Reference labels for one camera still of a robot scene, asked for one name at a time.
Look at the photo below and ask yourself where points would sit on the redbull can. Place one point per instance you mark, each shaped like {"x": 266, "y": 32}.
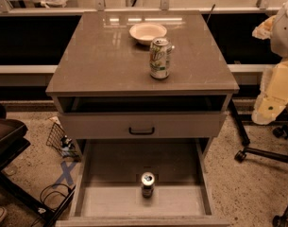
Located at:
{"x": 148, "y": 182}

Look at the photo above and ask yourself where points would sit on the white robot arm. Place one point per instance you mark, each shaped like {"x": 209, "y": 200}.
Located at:
{"x": 273, "y": 97}

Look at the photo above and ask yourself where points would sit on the grey drawer cabinet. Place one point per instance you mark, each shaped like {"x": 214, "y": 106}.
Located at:
{"x": 105, "y": 71}

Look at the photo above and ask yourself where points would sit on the green white soda can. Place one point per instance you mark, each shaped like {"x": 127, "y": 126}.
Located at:
{"x": 160, "y": 52}

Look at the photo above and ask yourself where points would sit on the open bottom drawer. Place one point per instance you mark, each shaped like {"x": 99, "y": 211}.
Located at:
{"x": 109, "y": 188}

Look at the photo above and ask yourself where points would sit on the white bowl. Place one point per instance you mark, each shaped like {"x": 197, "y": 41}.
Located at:
{"x": 145, "y": 33}

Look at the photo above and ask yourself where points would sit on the dark cart on left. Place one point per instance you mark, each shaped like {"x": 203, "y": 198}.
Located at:
{"x": 12, "y": 144}

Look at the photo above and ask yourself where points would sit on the black office chair base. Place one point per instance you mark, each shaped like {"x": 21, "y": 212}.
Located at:
{"x": 278, "y": 221}

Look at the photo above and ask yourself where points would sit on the middle drawer with black handle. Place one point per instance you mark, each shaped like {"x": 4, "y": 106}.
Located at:
{"x": 141, "y": 125}

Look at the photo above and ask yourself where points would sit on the black wire basket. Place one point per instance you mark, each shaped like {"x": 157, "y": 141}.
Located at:
{"x": 61, "y": 143}

